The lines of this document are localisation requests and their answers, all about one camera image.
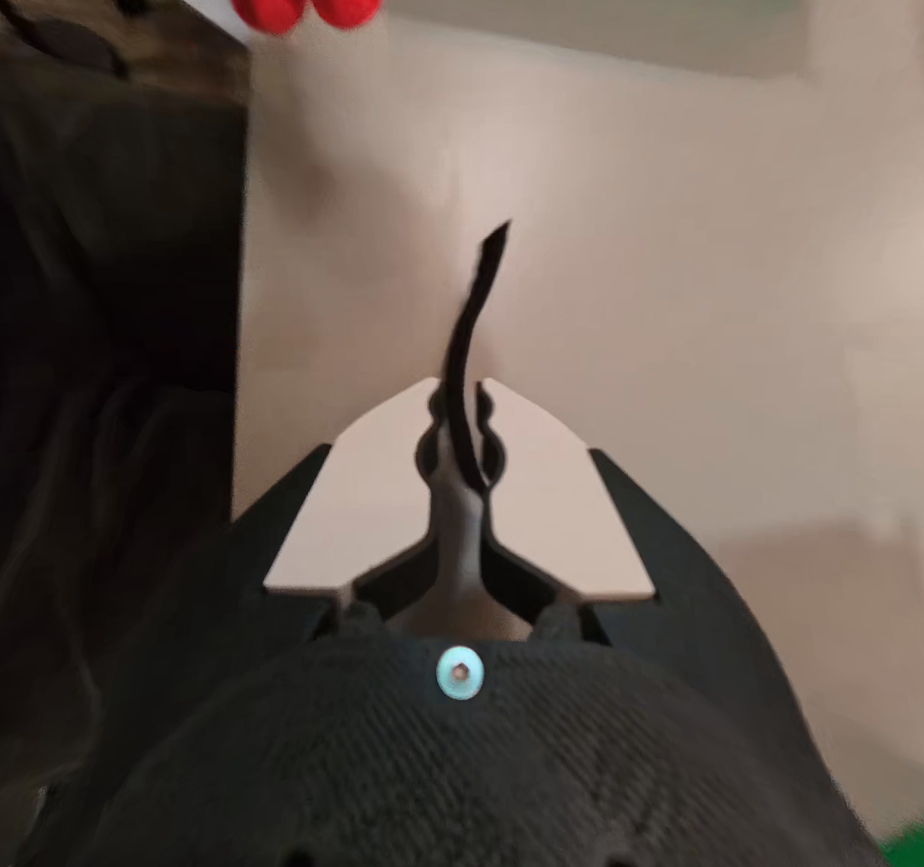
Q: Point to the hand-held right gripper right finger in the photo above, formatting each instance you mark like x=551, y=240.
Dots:
x=570, y=513

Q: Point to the white desk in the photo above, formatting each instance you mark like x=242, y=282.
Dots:
x=613, y=232

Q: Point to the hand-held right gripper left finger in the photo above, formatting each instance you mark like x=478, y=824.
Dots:
x=354, y=513

